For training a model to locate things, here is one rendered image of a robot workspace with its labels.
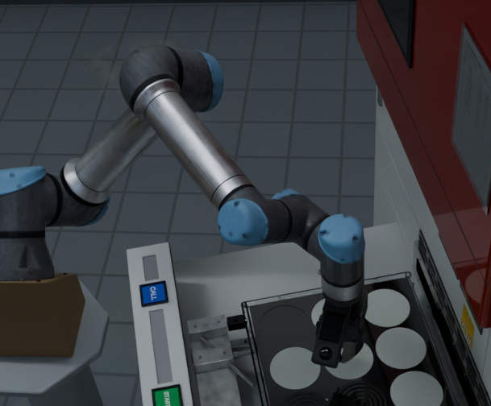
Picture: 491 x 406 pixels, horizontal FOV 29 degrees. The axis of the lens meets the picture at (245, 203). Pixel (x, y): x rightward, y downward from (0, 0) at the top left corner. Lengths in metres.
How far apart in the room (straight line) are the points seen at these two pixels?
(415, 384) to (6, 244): 0.86
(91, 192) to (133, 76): 0.39
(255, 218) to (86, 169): 0.59
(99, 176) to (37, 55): 2.38
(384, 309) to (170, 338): 0.45
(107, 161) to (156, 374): 0.44
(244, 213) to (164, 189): 2.07
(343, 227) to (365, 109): 2.26
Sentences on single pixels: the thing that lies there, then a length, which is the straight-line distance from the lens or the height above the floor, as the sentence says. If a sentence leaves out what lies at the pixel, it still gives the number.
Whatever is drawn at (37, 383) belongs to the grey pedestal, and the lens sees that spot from 2.10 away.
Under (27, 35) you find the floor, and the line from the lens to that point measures 4.49.
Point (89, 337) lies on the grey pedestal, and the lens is 2.14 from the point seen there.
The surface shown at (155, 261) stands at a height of 0.96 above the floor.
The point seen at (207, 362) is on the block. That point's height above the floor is 0.91.
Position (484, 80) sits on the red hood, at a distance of 1.34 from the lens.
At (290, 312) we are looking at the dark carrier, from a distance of 2.01.
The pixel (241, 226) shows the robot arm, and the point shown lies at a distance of 1.52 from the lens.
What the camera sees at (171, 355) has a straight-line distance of 1.90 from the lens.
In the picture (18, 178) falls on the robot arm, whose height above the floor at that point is 1.18.
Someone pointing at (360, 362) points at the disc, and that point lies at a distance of 1.94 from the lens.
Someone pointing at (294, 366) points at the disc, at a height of 0.90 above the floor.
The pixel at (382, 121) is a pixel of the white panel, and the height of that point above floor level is 1.02.
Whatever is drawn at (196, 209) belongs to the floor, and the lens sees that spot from 3.48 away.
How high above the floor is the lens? 2.50
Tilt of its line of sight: 46 degrees down
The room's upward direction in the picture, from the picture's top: 7 degrees counter-clockwise
